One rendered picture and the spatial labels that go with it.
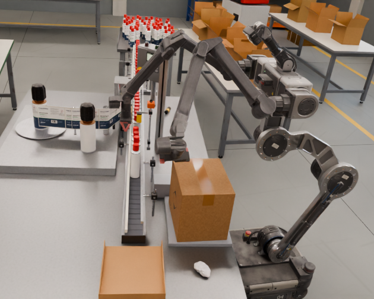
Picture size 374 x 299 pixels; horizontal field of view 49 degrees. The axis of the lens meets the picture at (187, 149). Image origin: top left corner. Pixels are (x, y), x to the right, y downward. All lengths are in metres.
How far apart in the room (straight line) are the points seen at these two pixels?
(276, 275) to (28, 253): 1.53
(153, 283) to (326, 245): 2.00
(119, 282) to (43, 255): 0.36
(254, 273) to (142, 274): 1.09
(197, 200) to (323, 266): 1.71
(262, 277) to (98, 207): 1.16
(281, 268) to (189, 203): 1.18
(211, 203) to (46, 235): 0.77
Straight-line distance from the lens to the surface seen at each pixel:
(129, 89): 2.28
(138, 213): 2.04
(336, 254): 3.47
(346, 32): 6.29
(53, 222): 2.09
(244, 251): 2.84
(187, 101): 1.77
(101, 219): 2.08
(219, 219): 1.90
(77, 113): 2.64
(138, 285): 1.78
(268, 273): 2.77
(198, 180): 1.88
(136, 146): 2.17
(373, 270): 3.47
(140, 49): 2.45
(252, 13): 7.82
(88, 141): 2.46
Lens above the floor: 2.16
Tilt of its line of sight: 30 degrees down
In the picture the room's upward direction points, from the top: 6 degrees clockwise
